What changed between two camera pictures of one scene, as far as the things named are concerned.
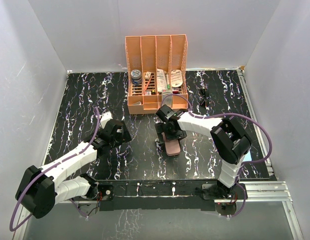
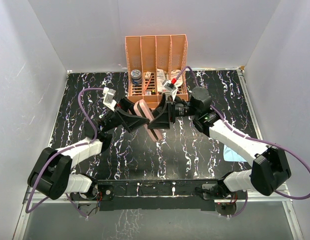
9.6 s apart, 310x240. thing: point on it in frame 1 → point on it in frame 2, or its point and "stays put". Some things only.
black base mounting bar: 180,195 stays put
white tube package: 161,80 stays put
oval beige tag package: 176,78 stays put
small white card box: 147,75 stays put
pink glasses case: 172,146 → 141,108
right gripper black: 161,127 → 162,119
